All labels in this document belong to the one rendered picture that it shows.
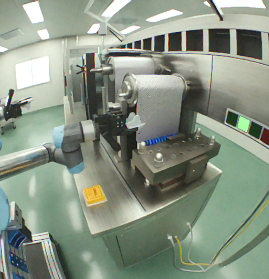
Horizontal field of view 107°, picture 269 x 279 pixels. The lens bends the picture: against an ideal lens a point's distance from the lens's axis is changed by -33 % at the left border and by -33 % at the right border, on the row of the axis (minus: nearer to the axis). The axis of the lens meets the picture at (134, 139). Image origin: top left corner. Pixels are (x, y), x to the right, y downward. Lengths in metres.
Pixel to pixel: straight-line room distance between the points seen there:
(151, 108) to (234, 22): 0.54
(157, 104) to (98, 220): 0.50
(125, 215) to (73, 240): 1.07
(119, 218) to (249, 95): 0.65
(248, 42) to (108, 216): 0.89
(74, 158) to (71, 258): 1.11
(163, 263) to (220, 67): 1.42
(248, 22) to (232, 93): 0.33
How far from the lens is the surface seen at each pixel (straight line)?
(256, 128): 0.62
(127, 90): 0.58
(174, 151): 0.61
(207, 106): 0.73
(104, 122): 0.53
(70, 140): 0.51
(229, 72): 0.66
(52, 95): 6.14
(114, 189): 0.61
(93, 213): 0.55
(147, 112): 0.61
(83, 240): 1.52
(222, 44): 0.79
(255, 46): 0.72
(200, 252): 1.52
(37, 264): 1.37
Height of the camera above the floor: 1.35
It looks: 28 degrees down
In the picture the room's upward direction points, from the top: straight up
